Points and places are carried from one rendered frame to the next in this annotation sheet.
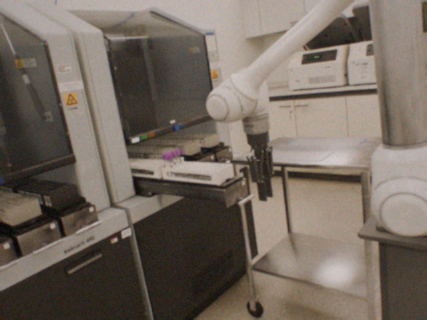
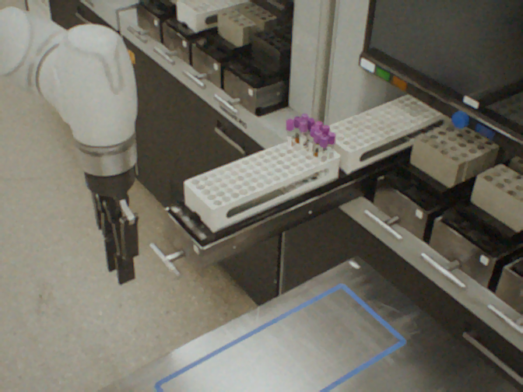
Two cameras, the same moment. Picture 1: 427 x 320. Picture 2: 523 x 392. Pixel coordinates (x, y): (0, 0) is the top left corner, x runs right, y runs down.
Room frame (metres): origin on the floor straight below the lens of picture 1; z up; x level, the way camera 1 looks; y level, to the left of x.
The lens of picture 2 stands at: (1.63, -0.99, 1.63)
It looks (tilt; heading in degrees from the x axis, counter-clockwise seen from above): 38 degrees down; 102
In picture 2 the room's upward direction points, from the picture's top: 2 degrees clockwise
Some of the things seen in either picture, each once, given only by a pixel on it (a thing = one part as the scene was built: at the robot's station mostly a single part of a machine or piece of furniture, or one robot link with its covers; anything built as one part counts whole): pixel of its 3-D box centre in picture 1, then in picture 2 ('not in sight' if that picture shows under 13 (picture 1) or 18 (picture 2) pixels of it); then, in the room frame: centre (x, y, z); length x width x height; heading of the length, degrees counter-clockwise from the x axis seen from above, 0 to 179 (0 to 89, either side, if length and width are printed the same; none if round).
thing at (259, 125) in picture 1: (255, 123); (106, 148); (1.21, -0.16, 1.03); 0.09 x 0.09 x 0.06
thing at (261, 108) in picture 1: (249, 91); (92, 80); (1.20, -0.16, 1.13); 0.13 x 0.11 x 0.16; 147
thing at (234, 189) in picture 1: (175, 183); (317, 180); (1.51, 0.17, 0.78); 0.73 x 0.14 x 0.09; 49
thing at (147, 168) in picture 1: (144, 169); (385, 131); (1.62, 0.30, 0.83); 0.30 x 0.10 x 0.06; 49
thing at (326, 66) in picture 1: (325, 52); not in sight; (3.71, -1.26, 1.22); 0.62 x 0.56 x 0.64; 137
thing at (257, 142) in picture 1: (259, 145); (110, 187); (1.21, -0.17, 0.95); 0.08 x 0.07 x 0.09; 139
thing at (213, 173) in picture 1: (196, 173); (264, 181); (1.41, 0.06, 0.83); 0.30 x 0.10 x 0.06; 49
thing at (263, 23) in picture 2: (14, 209); (254, 24); (1.24, 0.71, 0.85); 0.12 x 0.02 x 0.06; 138
